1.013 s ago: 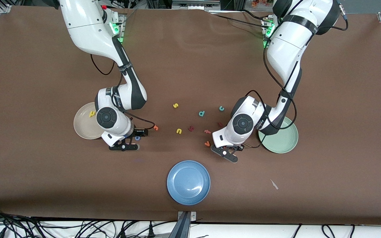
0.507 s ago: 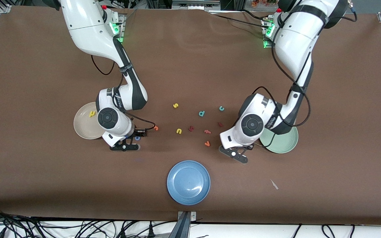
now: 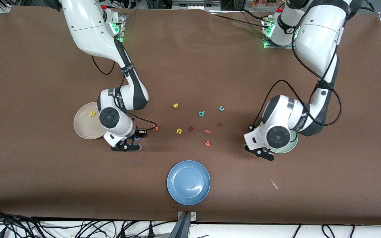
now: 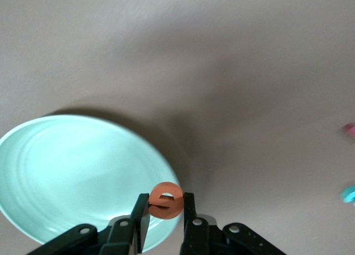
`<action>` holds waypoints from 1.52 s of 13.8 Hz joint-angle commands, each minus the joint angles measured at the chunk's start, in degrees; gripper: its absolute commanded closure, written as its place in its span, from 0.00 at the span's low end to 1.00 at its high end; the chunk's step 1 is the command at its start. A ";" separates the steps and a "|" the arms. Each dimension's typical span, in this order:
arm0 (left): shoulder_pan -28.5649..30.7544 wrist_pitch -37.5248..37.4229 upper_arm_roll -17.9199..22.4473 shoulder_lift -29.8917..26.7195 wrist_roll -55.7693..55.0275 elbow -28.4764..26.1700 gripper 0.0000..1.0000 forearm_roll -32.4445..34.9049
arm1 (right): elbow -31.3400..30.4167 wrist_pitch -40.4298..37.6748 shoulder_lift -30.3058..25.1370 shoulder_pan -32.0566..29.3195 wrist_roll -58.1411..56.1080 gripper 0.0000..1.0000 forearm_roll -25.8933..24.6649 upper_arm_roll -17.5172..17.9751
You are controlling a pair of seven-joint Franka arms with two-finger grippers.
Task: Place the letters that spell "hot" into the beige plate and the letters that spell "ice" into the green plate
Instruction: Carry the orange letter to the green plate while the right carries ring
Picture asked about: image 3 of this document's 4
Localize beige brown plate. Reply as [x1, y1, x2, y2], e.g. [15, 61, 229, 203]
[73, 102, 107, 140]

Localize blue plate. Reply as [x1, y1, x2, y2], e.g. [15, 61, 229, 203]
[167, 160, 211, 206]

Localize brown table cover sheet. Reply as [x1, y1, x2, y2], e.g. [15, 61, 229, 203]
[0, 5, 381, 226]

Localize grey power strip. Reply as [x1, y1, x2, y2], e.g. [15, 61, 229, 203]
[172, 0, 221, 11]

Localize light green plate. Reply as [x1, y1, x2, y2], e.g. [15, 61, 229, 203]
[270, 131, 299, 154]

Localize orange decoration pieces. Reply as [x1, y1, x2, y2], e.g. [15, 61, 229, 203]
[252, 0, 278, 7]

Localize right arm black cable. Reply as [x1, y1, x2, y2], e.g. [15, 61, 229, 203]
[91, 55, 158, 131]

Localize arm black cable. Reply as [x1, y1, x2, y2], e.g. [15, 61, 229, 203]
[253, 20, 343, 128]
[91, 55, 158, 131]

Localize black floor cable with plug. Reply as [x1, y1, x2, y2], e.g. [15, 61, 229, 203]
[138, 221, 174, 238]
[111, 221, 135, 238]

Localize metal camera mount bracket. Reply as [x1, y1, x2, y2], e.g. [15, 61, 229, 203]
[173, 211, 197, 238]

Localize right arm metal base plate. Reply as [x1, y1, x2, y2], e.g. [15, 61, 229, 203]
[111, 13, 127, 43]

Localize black base cable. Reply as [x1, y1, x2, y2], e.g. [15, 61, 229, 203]
[214, 14, 270, 30]
[242, 9, 267, 21]

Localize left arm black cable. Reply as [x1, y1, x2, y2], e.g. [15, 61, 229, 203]
[253, 20, 343, 128]

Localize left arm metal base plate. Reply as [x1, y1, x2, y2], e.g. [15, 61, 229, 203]
[263, 17, 297, 49]

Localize black floor cable tangle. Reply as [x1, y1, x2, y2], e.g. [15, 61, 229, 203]
[0, 205, 45, 238]

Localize black looped floor cable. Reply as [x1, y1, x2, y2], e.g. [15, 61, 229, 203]
[321, 224, 356, 238]

